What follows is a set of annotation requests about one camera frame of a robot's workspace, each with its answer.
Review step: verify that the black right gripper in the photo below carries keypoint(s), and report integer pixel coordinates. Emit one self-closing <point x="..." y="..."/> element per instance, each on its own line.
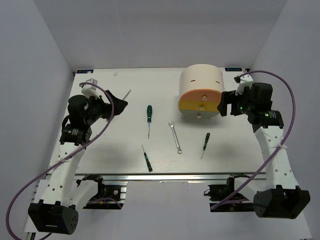
<point x="231" y="95"/>

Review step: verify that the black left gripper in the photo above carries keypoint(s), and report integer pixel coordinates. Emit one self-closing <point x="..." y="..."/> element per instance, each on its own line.
<point x="106" y="107"/>

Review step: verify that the large green screwdriver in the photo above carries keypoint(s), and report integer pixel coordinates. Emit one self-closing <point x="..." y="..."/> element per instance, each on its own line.
<point x="124" y="98"/>

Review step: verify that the orange top drawer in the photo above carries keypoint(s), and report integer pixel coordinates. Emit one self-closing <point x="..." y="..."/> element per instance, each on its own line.
<point x="209" y="95"/>

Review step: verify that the medium green screwdriver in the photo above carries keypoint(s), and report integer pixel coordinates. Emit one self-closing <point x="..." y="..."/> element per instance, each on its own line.
<point x="149" y="112"/>

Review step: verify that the yellow drawer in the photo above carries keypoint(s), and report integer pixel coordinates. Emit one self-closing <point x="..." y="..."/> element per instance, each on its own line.
<point x="192" y="105"/>

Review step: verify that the black green precision screwdriver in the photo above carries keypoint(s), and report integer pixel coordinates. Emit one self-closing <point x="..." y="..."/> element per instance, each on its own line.
<point x="205" y="143"/>
<point x="149" y="166"/>

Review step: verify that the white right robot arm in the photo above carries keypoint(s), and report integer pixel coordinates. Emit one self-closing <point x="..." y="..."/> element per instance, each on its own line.
<point x="282" y="196"/>

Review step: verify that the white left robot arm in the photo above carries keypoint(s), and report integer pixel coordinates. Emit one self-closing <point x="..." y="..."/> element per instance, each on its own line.
<point x="57" y="210"/>

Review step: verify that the cream cylindrical drawer cabinet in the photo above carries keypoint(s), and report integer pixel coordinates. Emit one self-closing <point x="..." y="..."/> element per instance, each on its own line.
<point x="201" y="76"/>

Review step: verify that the right blue logo sticker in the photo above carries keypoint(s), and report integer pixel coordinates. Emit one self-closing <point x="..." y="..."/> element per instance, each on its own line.
<point x="233" y="69"/>

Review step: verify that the blue logo sticker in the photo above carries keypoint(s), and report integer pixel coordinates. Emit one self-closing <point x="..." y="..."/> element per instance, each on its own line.
<point x="84" y="71"/>
<point x="233" y="69"/>

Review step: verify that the left blue logo sticker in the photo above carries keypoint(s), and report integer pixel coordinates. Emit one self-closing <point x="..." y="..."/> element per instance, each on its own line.
<point x="84" y="71"/>

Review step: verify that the silver combination wrench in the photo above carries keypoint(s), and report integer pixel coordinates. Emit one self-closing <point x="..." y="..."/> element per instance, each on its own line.
<point x="172" y="126"/>

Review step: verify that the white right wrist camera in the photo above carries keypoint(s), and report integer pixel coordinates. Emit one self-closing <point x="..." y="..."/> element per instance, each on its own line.
<point x="243" y="81"/>

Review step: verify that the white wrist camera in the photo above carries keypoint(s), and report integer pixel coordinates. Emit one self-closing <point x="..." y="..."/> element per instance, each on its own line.
<point x="243" y="81"/>
<point x="89" y="87"/>

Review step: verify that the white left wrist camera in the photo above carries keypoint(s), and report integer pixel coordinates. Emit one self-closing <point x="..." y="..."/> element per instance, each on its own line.
<point x="89" y="87"/>

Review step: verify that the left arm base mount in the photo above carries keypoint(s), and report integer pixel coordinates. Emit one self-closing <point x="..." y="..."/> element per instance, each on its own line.
<point x="110" y="195"/>

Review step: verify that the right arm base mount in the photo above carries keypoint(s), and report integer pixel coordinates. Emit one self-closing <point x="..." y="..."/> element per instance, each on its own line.
<point x="237" y="203"/>

